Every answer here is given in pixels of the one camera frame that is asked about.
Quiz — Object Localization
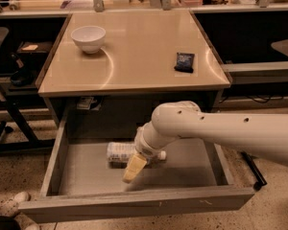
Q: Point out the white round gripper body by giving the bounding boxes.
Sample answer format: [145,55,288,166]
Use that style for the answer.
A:
[134,126,160,159]

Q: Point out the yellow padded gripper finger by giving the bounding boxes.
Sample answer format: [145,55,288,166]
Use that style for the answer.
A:
[123,153,147,183]

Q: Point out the blue label plastic bottle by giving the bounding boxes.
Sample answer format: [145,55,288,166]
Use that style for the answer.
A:
[107,142,167,168]

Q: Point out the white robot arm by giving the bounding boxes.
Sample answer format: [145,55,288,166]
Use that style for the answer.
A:
[123,101,288,183]

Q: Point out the grey open top drawer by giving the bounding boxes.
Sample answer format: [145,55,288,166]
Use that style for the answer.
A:
[18,96,255,224]

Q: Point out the white tag under counter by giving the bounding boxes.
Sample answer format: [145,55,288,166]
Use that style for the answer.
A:
[77,97,94,110]

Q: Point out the beige top counter cabinet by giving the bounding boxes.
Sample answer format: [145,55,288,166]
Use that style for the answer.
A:
[38,10,230,121]

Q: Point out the dark blue snack packet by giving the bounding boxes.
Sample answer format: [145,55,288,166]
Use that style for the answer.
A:
[174,52,195,73]

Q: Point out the white ceramic bowl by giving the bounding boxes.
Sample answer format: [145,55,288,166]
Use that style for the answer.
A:
[71,26,106,54]

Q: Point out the black wheeled stand leg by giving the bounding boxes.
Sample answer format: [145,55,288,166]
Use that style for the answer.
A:
[241,152,267,191]

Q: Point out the white shoe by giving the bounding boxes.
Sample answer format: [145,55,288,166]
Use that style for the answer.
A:
[0,192,41,230]

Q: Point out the grey side shelf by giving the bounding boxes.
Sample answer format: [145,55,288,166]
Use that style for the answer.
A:
[222,61,288,84]

